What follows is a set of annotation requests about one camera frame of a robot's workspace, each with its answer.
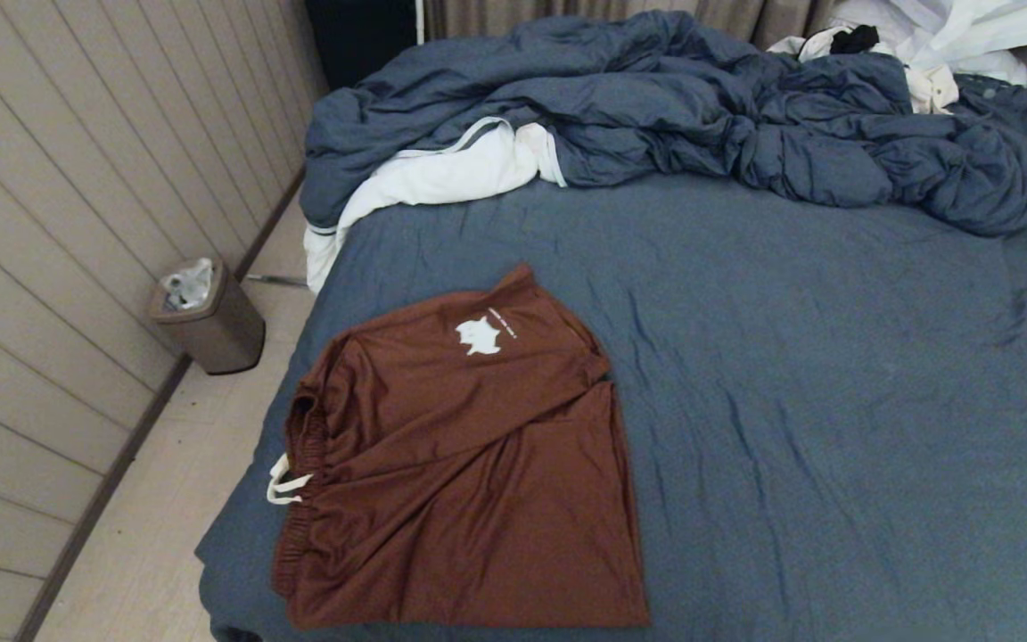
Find brown drawstring shorts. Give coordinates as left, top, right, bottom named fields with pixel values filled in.
left=266, top=263, right=653, bottom=630

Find crumpled blue duvet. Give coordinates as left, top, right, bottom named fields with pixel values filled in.
left=300, top=9, right=1027, bottom=237

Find brown trash bin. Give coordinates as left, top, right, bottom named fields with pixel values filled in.
left=145, top=257, right=267, bottom=375

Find beige curtain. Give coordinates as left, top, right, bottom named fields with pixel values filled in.
left=424, top=0, right=840, bottom=50

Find clear plastic bin bag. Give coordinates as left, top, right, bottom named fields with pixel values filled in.
left=161, top=258, right=214, bottom=310

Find blue bed sheet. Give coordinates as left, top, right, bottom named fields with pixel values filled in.
left=195, top=169, right=1027, bottom=642

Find small black garment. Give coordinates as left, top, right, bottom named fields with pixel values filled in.
left=831, top=25, right=882, bottom=54

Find cream buttoned shirt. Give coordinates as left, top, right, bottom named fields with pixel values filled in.
left=768, top=25, right=960, bottom=115

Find white crumpled garment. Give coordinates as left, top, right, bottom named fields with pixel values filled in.
left=834, top=0, right=1027, bottom=86

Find blue denim garment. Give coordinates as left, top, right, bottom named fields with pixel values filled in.
left=955, top=73, right=1027, bottom=144

